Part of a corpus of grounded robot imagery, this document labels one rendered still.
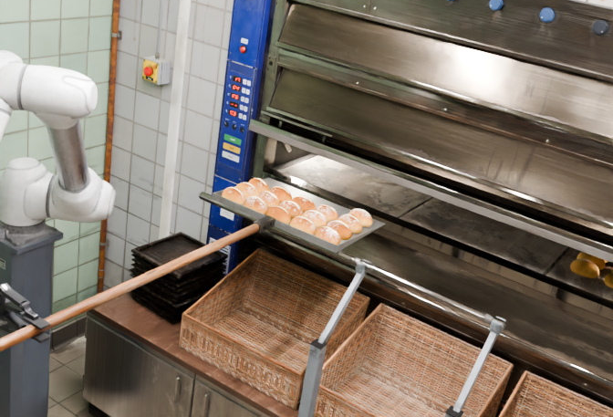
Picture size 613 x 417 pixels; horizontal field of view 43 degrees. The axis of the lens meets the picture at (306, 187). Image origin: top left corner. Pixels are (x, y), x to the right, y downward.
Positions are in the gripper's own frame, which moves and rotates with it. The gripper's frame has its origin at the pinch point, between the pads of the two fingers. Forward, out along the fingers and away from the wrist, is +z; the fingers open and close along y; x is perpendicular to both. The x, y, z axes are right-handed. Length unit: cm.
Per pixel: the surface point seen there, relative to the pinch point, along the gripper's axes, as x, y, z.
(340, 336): -116, 43, 28
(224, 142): -136, -5, -51
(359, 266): -100, 3, 37
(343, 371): -114, 55, 33
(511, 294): -141, 12, 78
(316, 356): -79, 28, 38
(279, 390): -90, 57, 21
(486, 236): -158, 2, 60
